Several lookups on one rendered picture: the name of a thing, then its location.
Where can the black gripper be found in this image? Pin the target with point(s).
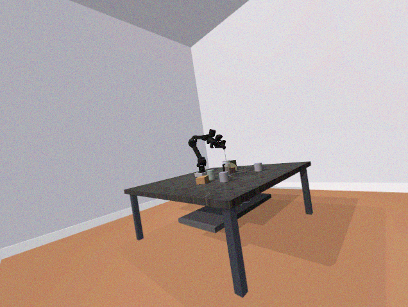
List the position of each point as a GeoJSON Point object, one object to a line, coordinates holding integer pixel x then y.
{"type": "Point", "coordinates": [217, 144]}

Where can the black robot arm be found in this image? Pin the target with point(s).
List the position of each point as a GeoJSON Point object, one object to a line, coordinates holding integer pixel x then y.
{"type": "Point", "coordinates": [208, 138]}

